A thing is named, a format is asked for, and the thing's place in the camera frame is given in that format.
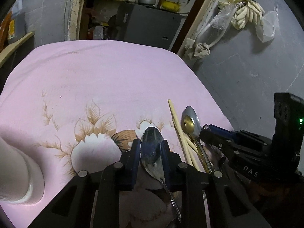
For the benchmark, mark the yellow bowl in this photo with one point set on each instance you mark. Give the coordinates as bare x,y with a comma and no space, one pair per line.
169,5

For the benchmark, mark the pink floral blanket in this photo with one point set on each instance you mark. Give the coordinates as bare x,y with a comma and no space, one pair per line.
106,76

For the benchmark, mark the clear plastic bag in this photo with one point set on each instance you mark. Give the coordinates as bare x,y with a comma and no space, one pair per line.
267,26

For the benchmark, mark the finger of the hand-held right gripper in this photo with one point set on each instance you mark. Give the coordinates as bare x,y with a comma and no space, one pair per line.
225,131
213,140

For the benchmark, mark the white plastic utensil holder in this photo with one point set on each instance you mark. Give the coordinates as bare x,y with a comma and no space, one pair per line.
16,171

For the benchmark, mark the grey metal cabinet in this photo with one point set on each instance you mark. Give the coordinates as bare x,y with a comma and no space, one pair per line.
147,26

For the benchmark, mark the beige rag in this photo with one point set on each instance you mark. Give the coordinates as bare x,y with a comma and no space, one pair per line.
198,49

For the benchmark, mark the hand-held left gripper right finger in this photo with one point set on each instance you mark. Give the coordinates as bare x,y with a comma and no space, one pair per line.
166,166

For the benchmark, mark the small silver spoon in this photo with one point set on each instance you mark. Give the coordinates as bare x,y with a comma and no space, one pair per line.
195,121

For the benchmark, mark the long wooden chopstick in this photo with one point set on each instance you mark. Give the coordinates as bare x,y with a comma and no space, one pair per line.
190,148
175,123

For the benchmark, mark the orange packet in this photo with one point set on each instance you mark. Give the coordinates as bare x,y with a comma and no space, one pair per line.
5,28

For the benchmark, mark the large silver spoon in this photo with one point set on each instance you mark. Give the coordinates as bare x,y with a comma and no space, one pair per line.
150,152

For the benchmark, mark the gold spoon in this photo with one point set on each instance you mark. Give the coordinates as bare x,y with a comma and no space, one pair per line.
187,124

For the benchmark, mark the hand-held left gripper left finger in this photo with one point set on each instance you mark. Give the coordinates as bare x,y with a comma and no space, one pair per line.
135,163

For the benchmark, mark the wooden door frame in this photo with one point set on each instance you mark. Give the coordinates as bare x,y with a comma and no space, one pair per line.
73,16

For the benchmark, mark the crumpled clear plastic wrap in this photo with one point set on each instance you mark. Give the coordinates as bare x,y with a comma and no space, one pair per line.
222,19

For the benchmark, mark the wooden shelf board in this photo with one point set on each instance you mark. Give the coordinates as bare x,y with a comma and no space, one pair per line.
14,46

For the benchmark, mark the hanging white gloves bundle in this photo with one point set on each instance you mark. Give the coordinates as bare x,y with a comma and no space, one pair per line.
245,14

